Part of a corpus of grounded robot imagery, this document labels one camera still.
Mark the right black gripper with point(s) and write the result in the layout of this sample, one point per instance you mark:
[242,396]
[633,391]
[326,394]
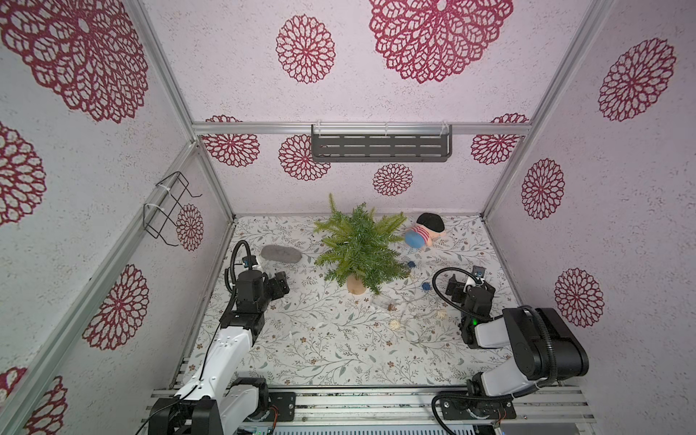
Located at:
[470,297]

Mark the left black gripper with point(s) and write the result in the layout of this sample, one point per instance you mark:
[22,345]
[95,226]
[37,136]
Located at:
[278,285]

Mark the small green christmas tree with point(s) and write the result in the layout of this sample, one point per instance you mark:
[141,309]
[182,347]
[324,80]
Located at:
[359,245]

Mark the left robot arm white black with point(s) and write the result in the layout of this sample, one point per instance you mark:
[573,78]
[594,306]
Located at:
[213,401]

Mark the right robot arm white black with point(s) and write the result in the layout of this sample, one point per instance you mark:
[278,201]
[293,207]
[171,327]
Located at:
[543,348]

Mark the grey oval stone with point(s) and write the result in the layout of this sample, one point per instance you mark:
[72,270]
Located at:
[281,254]

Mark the plush doll striped shirt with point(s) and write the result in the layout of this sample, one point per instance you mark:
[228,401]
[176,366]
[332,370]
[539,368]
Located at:
[427,229]

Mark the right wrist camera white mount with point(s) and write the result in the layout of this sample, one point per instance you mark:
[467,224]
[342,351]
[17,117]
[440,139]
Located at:
[476,276]

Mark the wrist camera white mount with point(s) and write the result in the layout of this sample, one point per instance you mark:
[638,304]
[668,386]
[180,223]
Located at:
[251,263]
[476,276]

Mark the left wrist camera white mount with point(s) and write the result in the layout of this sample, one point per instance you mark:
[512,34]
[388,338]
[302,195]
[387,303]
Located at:
[251,263]

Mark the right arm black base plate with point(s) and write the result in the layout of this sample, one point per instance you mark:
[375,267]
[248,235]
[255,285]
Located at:
[458,405]

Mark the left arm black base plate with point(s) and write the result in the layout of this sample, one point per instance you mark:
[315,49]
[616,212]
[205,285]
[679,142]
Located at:
[275,406]

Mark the black wire wall rack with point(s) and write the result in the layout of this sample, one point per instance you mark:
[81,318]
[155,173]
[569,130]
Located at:
[157,215]

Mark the dark grey slotted wall shelf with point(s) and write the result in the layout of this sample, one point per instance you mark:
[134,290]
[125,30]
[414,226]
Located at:
[359,147]

